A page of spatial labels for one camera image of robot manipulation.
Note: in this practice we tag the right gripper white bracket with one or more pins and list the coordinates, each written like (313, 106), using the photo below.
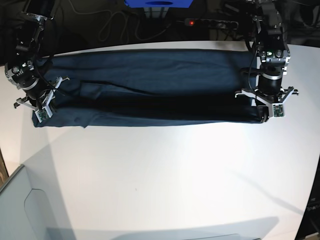
(38, 96)

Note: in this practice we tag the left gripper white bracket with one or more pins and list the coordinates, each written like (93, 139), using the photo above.
(269, 96)

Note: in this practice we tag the dark blue T-shirt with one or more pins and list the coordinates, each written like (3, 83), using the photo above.
(151, 88)

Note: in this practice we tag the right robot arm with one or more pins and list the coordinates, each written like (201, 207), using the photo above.
(23, 71)

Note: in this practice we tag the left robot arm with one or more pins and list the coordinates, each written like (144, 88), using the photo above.
(269, 46)

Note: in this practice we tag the grey plastic bin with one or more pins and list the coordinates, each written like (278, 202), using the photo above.
(26, 213)

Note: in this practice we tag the black power strip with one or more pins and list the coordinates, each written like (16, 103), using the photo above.
(211, 23)

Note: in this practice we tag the blue box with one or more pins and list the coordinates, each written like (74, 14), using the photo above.
(158, 3)

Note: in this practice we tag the aluminium post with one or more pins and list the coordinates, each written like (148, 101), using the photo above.
(155, 12)

